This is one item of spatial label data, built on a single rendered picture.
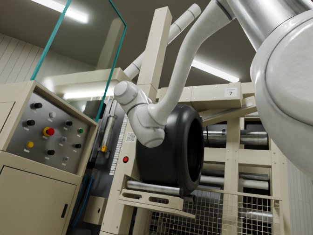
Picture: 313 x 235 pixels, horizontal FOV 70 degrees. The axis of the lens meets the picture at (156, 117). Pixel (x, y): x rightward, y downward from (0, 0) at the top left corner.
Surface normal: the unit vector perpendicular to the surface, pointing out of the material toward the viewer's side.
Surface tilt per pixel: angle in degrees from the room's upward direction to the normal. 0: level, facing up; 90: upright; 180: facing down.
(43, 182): 90
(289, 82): 94
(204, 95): 90
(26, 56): 90
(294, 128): 138
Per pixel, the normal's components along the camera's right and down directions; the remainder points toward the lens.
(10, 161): 0.90, -0.01
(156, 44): -0.39, -0.44
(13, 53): 0.36, -0.32
